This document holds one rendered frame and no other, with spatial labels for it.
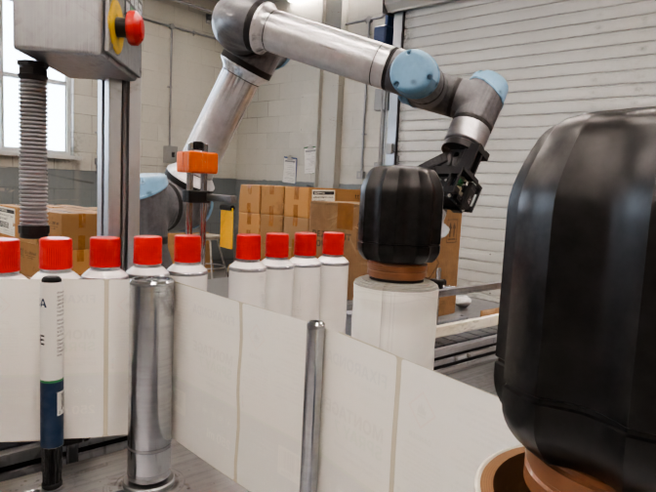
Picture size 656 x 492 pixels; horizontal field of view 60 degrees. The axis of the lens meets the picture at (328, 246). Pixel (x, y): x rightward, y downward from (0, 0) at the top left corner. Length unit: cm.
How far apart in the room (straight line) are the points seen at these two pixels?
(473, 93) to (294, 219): 365
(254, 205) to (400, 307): 448
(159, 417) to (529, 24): 510
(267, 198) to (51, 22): 423
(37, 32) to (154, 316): 36
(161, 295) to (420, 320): 24
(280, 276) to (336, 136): 568
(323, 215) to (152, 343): 89
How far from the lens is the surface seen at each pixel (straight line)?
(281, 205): 476
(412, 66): 98
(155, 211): 121
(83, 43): 70
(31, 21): 73
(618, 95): 504
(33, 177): 76
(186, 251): 73
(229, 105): 127
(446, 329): 106
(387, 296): 53
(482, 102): 109
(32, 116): 77
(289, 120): 713
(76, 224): 421
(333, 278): 86
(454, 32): 575
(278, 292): 80
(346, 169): 644
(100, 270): 69
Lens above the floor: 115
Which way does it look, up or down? 6 degrees down
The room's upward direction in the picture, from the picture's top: 3 degrees clockwise
